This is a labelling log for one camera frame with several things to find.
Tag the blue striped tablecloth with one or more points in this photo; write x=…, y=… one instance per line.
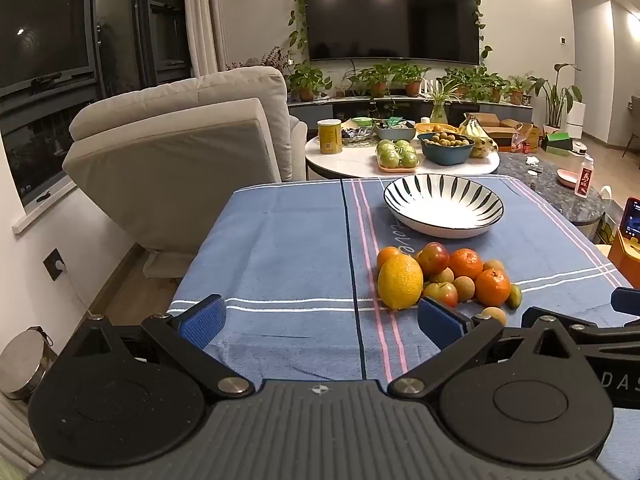
x=321, y=286

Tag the white red label bottle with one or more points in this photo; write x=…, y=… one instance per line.
x=584, y=178

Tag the tall potted floor plant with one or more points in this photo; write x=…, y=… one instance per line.
x=559, y=100

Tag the small green fruit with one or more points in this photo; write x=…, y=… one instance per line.
x=515, y=298

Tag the banana bunch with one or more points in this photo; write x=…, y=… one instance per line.
x=482, y=144

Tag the dark marble round table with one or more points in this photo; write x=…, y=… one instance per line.
x=542, y=177

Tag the glass vase with plant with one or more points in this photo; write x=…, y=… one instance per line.
x=440, y=92

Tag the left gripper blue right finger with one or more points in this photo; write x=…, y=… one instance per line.
x=462, y=341

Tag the black wall television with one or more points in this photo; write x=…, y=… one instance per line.
x=427, y=30

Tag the red flower arrangement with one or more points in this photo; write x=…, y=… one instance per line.
x=275, y=58

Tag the smartphone on stand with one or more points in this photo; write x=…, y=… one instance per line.
x=630, y=223

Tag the large orange tangerine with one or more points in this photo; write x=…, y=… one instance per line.
x=466, y=262

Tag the large yellow lemon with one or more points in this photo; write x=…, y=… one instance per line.
x=400, y=283

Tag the dark tv console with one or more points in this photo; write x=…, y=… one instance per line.
x=399, y=106

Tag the white round coffee table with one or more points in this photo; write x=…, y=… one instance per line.
x=359, y=161

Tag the orange fruit basket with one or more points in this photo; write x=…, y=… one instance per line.
x=435, y=127

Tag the wall power socket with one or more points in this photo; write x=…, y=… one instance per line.
x=54, y=264

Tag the teal basket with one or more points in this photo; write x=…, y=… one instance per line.
x=402, y=131

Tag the red green apple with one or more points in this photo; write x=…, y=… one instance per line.
x=444, y=292

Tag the small back orange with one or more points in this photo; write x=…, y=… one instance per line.
x=385, y=254

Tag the white blue striped bowl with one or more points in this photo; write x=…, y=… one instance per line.
x=443, y=206

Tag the pink dish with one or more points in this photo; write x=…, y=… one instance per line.
x=567, y=178

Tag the brown longan fruit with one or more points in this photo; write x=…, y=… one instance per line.
x=496, y=313
x=446, y=276
x=465, y=288
x=494, y=264

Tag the cardboard box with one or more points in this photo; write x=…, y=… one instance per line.
x=493, y=125

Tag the teal bowl of longans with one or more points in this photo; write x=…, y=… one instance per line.
x=445, y=149

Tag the tray of green apples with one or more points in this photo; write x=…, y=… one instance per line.
x=396, y=156

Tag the metal trash can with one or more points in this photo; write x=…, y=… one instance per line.
x=24, y=362

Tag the beige recliner sofa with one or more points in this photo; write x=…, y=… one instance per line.
x=163, y=162

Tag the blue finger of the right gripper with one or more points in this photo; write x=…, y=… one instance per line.
x=626, y=300

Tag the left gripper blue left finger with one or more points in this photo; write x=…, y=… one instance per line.
x=182, y=340

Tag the yellow canister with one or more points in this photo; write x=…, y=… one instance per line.
x=330, y=136

